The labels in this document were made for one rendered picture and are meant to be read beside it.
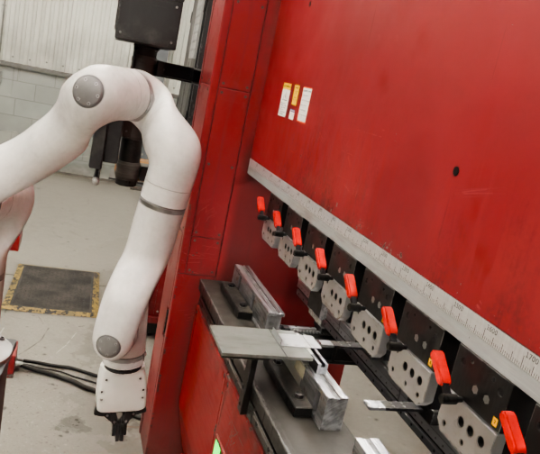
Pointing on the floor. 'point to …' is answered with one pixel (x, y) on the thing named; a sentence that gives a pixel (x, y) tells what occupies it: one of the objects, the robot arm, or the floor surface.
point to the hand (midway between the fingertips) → (118, 429)
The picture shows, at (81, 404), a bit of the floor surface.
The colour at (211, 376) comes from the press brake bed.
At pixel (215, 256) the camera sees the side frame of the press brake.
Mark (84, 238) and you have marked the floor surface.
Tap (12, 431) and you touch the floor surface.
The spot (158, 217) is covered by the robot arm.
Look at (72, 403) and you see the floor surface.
